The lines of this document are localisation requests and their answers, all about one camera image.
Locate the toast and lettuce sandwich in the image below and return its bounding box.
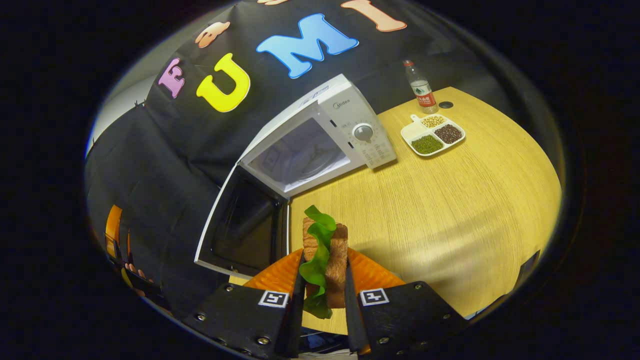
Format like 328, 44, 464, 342
298, 204, 349, 320

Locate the black backdrop cloth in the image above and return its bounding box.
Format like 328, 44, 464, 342
85, 0, 501, 321

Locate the white divided bean dish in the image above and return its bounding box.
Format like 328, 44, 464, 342
400, 113, 467, 158

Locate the clear red label water bottle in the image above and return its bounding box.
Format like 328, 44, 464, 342
403, 60, 439, 115

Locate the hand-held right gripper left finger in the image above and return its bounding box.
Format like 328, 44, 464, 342
182, 248, 306, 360

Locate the white microwave oven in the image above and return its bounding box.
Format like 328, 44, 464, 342
194, 74, 398, 280

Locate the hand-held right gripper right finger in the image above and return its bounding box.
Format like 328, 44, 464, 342
344, 247, 469, 358

